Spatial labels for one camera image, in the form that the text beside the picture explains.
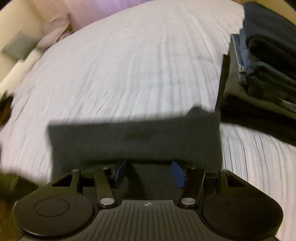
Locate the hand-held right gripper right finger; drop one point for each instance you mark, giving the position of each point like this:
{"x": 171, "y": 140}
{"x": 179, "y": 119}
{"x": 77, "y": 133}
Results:
{"x": 179, "y": 173}

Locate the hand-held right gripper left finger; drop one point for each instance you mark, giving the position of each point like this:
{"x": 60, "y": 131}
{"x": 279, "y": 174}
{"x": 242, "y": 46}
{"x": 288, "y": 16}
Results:
{"x": 121, "y": 172}

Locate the dark grey pants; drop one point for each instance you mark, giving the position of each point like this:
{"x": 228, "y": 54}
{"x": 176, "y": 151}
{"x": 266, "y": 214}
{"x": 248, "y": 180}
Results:
{"x": 138, "y": 141}

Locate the folded black garment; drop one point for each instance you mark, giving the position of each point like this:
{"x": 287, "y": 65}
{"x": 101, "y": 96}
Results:
{"x": 254, "y": 120}

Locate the white quilted bed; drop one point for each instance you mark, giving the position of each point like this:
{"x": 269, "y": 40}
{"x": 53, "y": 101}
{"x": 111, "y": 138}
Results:
{"x": 115, "y": 69}

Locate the folded blue jeans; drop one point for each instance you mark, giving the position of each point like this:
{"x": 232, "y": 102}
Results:
{"x": 238, "y": 53}

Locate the lavender pillow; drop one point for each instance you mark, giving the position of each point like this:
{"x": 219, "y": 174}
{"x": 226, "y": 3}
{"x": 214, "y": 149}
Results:
{"x": 55, "y": 32}

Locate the grey cushion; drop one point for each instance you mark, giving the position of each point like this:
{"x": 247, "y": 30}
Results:
{"x": 18, "y": 45}

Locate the folded dark navy garment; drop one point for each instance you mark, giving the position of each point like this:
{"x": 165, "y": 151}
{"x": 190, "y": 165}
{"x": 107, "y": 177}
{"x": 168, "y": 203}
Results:
{"x": 272, "y": 27}

